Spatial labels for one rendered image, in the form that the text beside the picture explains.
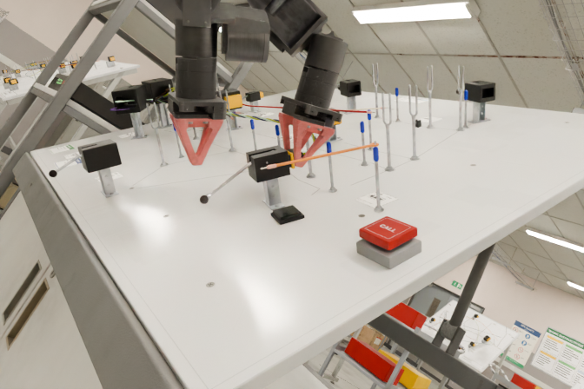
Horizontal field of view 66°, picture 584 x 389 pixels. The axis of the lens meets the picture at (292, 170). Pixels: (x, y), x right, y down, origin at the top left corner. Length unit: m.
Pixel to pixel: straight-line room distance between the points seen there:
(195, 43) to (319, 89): 0.19
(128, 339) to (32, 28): 7.81
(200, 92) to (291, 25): 0.18
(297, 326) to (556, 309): 11.81
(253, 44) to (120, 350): 0.40
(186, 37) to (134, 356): 0.39
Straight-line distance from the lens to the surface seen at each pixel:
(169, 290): 0.57
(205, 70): 0.64
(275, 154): 0.69
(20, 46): 8.20
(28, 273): 1.04
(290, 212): 0.68
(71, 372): 0.70
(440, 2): 3.99
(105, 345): 0.56
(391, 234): 0.54
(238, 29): 0.64
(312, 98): 0.70
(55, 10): 8.29
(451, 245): 0.60
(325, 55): 0.70
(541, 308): 12.29
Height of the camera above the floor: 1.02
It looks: 8 degrees up
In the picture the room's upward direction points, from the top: 31 degrees clockwise
